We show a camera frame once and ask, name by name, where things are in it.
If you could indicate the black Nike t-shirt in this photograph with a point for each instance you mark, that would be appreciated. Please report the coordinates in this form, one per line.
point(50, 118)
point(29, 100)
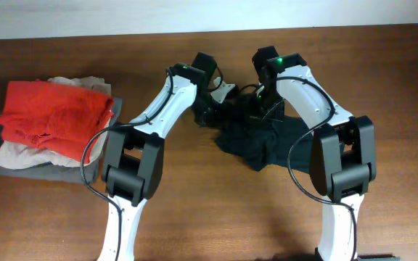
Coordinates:
point(258, 144)

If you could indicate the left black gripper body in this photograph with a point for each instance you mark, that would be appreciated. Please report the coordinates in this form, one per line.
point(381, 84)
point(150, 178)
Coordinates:
point(210, 112)

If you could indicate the red folded shirt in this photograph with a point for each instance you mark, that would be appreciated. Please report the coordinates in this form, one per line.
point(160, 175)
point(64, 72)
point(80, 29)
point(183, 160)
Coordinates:
point(54, 116)

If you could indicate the grey folded shirt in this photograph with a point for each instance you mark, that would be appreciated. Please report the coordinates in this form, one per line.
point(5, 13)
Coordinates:
point(47, 171)

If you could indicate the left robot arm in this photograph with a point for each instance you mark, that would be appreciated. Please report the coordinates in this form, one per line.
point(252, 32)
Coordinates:
point(133, 161)

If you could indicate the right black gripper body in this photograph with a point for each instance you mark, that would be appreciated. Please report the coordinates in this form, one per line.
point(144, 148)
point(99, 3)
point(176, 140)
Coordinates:
point(271, 106)

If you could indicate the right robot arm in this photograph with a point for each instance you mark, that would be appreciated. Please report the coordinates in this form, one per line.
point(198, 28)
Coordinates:
point(343, 151)

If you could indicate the beige folded shirt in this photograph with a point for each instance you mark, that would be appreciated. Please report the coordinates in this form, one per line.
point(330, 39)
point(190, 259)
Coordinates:
point(17, 156)

